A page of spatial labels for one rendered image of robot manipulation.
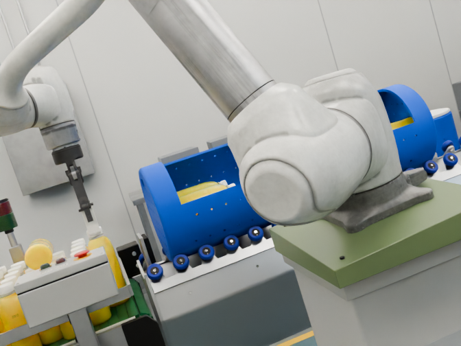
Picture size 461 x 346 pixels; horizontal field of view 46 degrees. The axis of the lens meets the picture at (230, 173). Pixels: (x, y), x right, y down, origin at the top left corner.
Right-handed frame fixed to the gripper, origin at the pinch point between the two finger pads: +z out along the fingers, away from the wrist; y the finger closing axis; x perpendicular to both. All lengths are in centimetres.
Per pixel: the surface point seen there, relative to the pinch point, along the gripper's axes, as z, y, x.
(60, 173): -9, 320, 17
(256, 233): 18.7, -1.1, -41.5
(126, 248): 15.0, 26.8, -6.9
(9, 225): -3, 43, 26
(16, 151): -37, 321, 43
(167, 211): 3.8, -4.3, -19.3
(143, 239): 10.1, 4.9, -11.5
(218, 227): 12.9, -2.4, -31.3
